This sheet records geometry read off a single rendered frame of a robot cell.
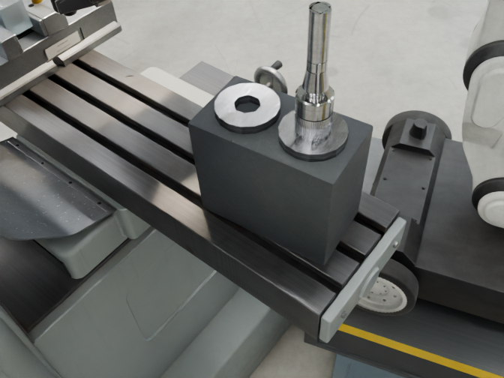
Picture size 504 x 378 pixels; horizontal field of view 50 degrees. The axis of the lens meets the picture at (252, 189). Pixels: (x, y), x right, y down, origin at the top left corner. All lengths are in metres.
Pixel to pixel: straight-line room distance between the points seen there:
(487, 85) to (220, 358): 1.00
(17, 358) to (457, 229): 1.01
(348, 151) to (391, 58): 2.18
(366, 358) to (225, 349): 0.40
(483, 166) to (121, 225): 0.79
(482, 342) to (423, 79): 1.58
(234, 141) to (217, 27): 2.39
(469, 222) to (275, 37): 1.81
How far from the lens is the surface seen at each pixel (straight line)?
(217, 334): 1.62
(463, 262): 1.37
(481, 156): 1.27
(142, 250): 1.15
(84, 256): 1.04
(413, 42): 2.99
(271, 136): 0.70
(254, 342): 1.65
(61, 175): 1.08
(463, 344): 1.45
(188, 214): 0.86
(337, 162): 0.67
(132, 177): 0.94
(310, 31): 0.59
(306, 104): 0.64
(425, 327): 1.45
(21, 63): 1.17
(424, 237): 1.38
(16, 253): 1.17
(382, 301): 1.40
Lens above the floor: 1.66
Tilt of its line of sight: 50 degrees down
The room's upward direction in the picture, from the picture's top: 4 degrees counter-clockwise
